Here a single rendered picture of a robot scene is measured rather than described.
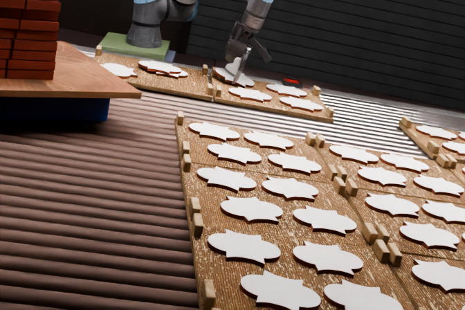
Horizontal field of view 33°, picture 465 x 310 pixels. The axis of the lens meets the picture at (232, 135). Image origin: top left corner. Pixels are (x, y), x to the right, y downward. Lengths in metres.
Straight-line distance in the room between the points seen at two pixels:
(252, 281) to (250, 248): 0.14
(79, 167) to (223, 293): 0.62
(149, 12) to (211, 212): 1.69
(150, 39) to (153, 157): 1.34
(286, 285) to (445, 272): 0.39
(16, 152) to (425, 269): 0.95
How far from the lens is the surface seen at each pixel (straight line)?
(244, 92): 2.66
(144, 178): 1.85
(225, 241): 1.52
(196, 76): 2.79
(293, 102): 2.68
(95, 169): 1.84
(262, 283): 1.40
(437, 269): 1.67
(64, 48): 2.40
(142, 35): 3.24
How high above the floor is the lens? 1.59
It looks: 17 degrees down
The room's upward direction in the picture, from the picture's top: 12 degrees clockwise
